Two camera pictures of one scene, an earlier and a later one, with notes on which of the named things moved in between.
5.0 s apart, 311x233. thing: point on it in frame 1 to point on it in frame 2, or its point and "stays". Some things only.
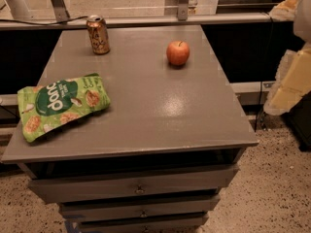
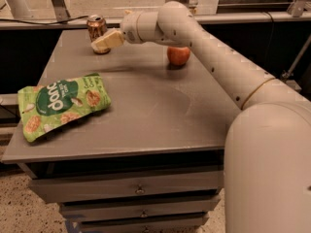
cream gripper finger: (293, 82) to (137, 27)
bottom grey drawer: (171, 223) stays
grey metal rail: (138, 20) stays
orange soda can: (98, 31) stays
